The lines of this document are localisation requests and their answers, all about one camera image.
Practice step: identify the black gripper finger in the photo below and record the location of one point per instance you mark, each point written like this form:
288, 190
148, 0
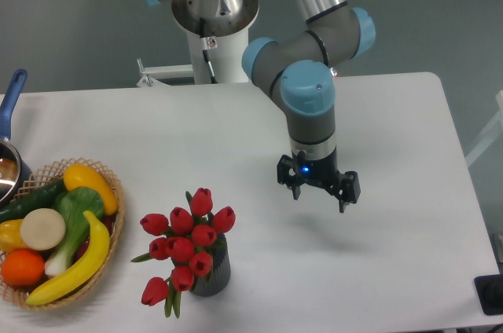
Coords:
345, 187
287, 176

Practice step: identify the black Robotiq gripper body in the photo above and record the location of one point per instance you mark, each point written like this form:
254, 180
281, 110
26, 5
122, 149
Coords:
320, 173

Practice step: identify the red tulip bouquet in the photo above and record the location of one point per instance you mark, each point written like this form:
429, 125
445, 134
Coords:
184, 237

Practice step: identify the dark grey ribbed vase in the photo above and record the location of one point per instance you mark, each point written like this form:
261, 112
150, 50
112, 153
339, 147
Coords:
218, 277

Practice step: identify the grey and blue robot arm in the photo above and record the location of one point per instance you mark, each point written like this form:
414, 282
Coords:
296, 75

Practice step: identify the black device at table edge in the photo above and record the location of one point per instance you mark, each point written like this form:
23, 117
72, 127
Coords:
489, 291

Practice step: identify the yellow lemon squash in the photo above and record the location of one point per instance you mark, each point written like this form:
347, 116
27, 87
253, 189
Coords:
80, 175

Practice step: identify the green bok choy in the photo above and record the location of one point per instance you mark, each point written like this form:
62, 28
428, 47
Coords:
71, 206

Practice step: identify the woven wicker basket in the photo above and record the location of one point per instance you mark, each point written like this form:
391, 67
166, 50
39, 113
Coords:
50, 173

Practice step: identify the yellow banana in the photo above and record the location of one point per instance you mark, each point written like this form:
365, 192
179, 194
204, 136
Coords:
81, 271

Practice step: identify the green cucumber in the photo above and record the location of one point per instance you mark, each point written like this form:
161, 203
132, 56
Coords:
43, 197

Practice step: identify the beige round mushroom slice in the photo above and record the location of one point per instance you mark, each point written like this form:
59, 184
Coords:
42, 229

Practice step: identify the orange fruit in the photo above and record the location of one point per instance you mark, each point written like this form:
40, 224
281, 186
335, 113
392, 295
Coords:
23, 267

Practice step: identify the yellow bell pepper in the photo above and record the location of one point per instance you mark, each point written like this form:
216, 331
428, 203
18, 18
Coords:
10, 237

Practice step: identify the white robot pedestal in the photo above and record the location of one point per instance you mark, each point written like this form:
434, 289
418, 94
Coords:
217, 35

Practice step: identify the white frame at right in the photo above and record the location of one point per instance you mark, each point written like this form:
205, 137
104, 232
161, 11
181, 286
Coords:
488, 134

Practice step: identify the blue handled saucepan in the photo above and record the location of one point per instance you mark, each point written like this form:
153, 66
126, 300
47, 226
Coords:
14, 171

